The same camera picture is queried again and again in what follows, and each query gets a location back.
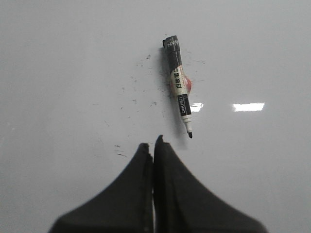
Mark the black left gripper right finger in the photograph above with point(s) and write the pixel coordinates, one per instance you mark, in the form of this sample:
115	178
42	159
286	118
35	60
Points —
184	205

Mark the white whiteboard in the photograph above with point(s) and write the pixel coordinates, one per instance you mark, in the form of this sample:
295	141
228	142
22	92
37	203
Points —
84	82

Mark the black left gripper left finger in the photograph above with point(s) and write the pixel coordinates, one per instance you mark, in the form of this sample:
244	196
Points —
125	206

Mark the black white whiteboard marker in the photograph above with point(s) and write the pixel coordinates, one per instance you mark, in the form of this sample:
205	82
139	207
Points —
180	84

